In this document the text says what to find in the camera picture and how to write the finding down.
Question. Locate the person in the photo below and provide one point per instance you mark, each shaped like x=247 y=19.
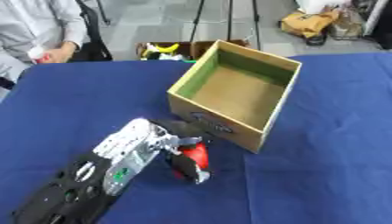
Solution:
x=35 y=32

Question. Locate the yellow bag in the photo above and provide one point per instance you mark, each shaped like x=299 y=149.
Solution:
x=309 y=23

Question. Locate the brown cardboard box of toys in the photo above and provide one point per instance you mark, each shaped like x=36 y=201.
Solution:
x=168 y=51

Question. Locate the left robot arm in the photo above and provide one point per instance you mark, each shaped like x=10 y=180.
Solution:
x=102 y=172

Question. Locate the black tripod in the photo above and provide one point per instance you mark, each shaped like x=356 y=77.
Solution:
x=227 y=20

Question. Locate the red block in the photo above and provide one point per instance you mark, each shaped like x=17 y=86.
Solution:
x=196 y=156

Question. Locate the black chair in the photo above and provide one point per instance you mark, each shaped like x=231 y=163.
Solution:
x=92 y=38

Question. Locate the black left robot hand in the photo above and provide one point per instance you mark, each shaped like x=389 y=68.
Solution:
x=179 y=131

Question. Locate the tan cardboard box green inside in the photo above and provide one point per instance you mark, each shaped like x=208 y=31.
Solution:
x=240 y=93

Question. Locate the white and red object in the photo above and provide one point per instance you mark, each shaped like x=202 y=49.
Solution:
x=37 y=54

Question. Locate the person's hand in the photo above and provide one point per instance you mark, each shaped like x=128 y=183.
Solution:
x=58 y=54

